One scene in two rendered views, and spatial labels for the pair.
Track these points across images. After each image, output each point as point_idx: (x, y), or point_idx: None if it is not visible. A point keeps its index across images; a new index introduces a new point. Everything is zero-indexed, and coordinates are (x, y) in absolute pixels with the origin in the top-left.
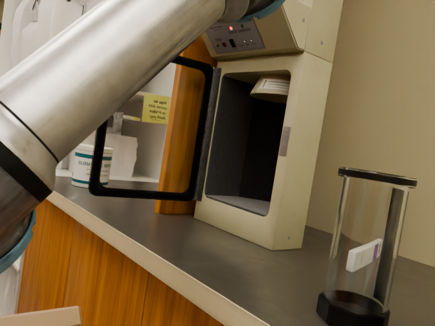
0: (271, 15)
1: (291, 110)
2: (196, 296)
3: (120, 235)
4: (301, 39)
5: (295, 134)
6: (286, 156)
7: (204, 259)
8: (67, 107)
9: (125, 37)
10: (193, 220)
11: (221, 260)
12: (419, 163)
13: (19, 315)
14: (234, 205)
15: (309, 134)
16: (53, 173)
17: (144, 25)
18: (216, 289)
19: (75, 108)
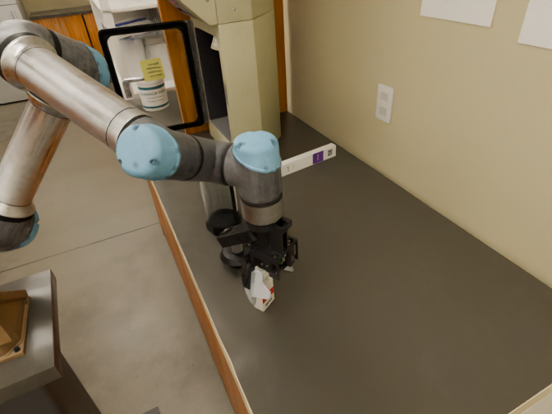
0: (181, 3)
1: (223, 71)
2: (163, 211)
3: None
4: (211, 17)
5: (231, 88)
6: (228, 105)
7: (180, 184)
8: (16, 192)
9: (22, 159)
10: (208, 137)
11: (190, 183)
12: (357, 78)
13: None
14: (220, 131)
15: (245, 83)
16: (27, 210)
17: (27, 152)
18: (167, 210)
19: (19, 191)
